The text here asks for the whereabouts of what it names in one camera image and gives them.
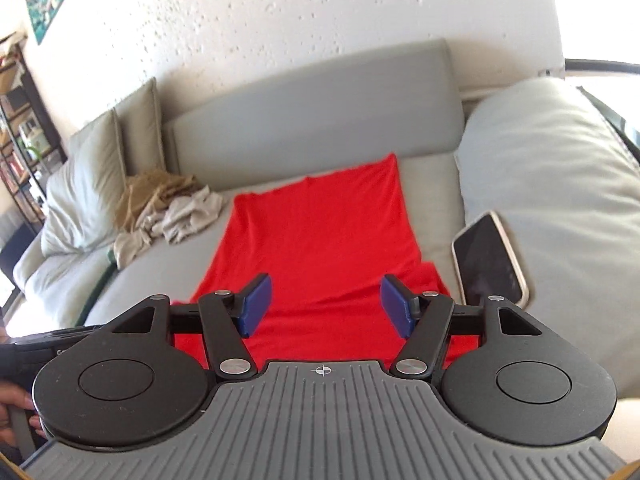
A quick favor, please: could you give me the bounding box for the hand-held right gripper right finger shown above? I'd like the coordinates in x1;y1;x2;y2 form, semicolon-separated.
379;273;547;381

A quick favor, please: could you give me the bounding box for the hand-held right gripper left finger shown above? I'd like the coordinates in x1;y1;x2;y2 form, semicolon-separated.
102;273;274;381

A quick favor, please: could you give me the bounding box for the red t-shirt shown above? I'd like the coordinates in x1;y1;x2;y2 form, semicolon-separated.
172;154;483;368

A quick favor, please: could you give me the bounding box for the person's left hand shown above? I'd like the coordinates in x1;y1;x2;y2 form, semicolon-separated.
0;381;45;443

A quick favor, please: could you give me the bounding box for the smartphone with white case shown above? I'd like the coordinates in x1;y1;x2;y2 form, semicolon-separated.
451;211;531;308

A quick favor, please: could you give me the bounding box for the black cabinet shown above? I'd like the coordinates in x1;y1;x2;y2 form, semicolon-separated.
0;225;34;282

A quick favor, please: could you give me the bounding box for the light grey crumpled garment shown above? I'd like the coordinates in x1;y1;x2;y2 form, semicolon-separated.
114;186;224;267

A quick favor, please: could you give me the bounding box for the tan crumpled garment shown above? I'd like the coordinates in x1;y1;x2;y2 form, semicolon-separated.
115;169;198;233

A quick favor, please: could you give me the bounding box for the large grey pillow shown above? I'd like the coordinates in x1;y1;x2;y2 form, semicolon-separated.
40;109;127;256

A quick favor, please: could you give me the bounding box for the pale grey-blue pillow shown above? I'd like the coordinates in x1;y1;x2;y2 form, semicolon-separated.
455;76;640;401

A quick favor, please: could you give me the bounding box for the grey sofa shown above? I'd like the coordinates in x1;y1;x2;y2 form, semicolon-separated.
12;37;640;411

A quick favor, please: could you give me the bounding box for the grey square back cushion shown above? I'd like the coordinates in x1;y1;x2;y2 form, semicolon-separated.
114;77;167;181

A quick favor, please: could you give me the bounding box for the wooden bookshelf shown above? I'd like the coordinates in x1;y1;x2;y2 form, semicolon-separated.
0;32;69;226

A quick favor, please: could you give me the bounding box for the black framed window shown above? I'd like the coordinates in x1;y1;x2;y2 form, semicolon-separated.
565;55;640;162

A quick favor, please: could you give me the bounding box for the green strap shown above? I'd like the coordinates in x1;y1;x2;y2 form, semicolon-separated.
75;250;119;327

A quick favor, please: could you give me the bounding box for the green wall painting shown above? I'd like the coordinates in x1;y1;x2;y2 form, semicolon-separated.
25;0;69;46

